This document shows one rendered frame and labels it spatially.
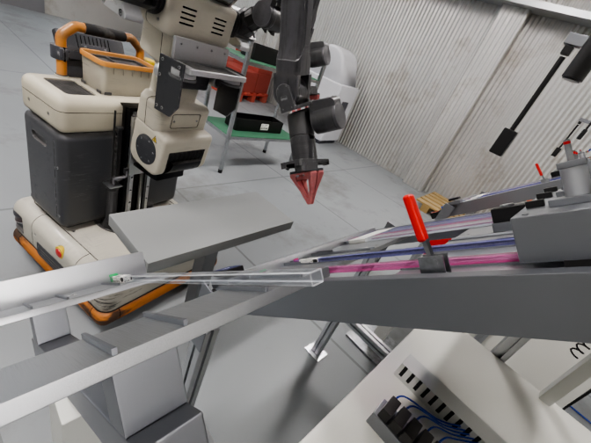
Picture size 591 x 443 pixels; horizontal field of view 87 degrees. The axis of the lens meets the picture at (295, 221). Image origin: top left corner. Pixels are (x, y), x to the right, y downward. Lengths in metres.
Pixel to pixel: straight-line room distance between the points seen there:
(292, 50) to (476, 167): 4.24
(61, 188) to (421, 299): 1.28
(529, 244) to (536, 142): 4.35
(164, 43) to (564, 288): 1.09
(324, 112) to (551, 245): 0.46
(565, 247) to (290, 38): 0.56
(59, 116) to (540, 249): 1.27
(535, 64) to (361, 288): 4.50
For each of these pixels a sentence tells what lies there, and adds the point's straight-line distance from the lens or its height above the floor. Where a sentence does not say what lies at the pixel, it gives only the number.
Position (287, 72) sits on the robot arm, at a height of 1.14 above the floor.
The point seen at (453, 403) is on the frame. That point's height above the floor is 0.67.
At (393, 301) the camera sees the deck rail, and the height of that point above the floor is 0.98.
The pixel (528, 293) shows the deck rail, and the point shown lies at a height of 1.09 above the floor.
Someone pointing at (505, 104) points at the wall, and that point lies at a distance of 4.78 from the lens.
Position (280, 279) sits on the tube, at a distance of 0.26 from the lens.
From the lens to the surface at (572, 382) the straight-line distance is 1.15.
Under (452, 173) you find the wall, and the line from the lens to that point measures 4.85.
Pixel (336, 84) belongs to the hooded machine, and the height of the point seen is 0.86.
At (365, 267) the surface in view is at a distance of 0.53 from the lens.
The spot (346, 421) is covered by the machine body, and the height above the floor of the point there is 0.62.
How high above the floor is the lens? 1.21
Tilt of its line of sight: 29 degrees down
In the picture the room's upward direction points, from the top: 22 degrees clockwise
